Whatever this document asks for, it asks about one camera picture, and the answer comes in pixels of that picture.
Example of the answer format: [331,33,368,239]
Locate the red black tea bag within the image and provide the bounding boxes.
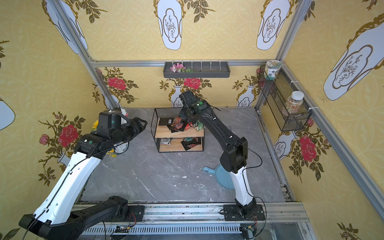
[167,117,191,133]

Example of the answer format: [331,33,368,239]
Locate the black tea bag with barcode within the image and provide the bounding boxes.
[158,118,174,126]

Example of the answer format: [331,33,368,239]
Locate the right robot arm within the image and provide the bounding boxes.
[179,91,267,221]

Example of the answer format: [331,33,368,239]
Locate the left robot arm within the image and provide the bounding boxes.
[19,109,148,240]

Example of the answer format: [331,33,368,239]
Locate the colourful flower bouquet in planter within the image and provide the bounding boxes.
[92,109,129,158]

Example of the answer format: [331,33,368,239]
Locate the small pink flowers in tray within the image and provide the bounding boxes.
[170,63,192,73]

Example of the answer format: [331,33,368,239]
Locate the light blue dustpan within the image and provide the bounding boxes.
[203,165,235,190]

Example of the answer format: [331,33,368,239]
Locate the white green lidded jar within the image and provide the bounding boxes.
[264,60,282,81]

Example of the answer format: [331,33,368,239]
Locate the clear jar with candies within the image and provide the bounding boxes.
[283,91,305,116]

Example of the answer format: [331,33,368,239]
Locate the small circuit board left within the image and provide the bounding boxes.
[115,225,132,234]

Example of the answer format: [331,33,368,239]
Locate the small circuit board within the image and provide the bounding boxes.
[115,225,132,234]
[240,226,255,240]

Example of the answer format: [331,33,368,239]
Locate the small circuit board right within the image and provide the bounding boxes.
[240,226,255,240]

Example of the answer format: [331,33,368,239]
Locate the black wire two-tier shelf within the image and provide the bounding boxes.
[151,108,205,153]

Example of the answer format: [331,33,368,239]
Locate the grey wall tray shelf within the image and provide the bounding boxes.
[163,61,231,79]

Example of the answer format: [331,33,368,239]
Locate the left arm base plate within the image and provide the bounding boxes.
[126,205,145,223]

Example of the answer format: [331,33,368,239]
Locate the black wire wall basket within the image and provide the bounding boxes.
[262,70,312,132]

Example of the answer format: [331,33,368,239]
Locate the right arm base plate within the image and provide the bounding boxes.
[219,204,266,221]

